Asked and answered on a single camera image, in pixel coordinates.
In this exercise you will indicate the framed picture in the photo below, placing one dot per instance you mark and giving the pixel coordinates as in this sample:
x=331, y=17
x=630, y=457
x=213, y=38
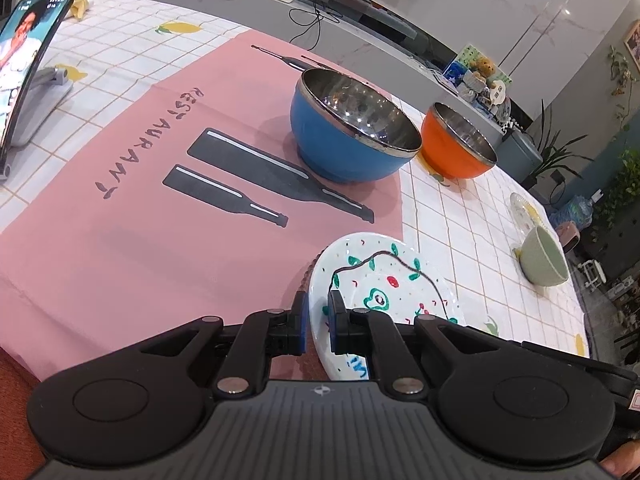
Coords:
x=634, y=42

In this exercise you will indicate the pale green ceramic bowl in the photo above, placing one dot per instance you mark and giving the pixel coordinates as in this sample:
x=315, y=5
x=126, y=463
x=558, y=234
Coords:
x=537, y=260

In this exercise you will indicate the green patterned box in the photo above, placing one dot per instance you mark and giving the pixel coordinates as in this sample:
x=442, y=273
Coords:
x=470, y=54

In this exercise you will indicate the pink printed placemat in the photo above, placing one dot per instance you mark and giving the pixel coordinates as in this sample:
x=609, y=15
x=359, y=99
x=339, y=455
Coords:
x=125, y=260

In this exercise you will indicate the grey phone stand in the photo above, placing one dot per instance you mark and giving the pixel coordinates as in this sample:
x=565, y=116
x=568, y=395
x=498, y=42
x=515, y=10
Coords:
x=42, y=105

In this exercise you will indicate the climbing green plant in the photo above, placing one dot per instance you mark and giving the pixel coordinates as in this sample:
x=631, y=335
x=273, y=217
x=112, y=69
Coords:
x=620, y=75

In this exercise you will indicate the white painted plate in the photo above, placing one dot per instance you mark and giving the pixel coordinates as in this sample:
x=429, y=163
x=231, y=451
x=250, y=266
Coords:
x=390, y=270

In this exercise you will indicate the pink stool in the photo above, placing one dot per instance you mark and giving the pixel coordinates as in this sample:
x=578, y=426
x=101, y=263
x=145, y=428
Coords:
x=570, y=234

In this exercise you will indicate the person's right hand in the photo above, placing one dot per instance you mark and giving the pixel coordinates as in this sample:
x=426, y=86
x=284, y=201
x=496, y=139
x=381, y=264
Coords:
x=622, y=462

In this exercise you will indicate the orange steel bowl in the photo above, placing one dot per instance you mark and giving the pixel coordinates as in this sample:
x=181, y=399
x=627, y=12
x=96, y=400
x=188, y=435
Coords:
x=445, y=155

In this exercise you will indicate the red fabric seat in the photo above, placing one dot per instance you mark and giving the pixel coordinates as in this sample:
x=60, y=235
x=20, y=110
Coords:
x=15, y=410

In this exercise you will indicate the grey waste bin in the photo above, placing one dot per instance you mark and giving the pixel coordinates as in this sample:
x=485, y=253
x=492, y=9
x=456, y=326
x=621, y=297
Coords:
x=520, y=157

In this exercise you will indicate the blue steel bowl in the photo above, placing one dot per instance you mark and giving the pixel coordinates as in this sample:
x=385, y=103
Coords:
x=320, y=130

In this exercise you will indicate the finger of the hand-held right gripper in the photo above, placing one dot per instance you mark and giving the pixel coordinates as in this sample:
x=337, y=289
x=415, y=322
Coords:
x=575, y=357

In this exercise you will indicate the brown woven coaster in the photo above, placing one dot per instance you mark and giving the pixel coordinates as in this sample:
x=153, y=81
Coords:
x=306, y=272

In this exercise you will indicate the checked lemon print tablecloth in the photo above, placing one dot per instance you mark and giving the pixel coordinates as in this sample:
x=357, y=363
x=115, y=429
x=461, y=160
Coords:
x=475, y=220

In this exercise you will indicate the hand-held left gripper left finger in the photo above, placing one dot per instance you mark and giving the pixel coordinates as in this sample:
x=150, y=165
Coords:
x=301, y=320

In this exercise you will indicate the potted leafy plant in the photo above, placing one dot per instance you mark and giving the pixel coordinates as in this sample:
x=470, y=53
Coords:
x=550, y=152

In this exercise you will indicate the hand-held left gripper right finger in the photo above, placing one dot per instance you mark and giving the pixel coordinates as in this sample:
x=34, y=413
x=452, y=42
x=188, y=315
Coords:
x=332, y=327

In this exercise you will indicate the brown teddy bear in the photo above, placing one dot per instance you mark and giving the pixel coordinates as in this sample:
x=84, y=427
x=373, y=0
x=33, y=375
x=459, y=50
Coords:
x=484, y=67

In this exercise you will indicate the clear glass plate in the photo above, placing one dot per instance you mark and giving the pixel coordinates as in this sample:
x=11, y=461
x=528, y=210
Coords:
x=522, y=210

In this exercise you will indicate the smartphone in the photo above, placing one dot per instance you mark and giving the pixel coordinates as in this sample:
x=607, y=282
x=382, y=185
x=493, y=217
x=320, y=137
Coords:
x=20, y=60

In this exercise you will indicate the blue water bottle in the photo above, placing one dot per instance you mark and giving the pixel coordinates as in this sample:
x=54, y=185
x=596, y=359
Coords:
x=575, y=210

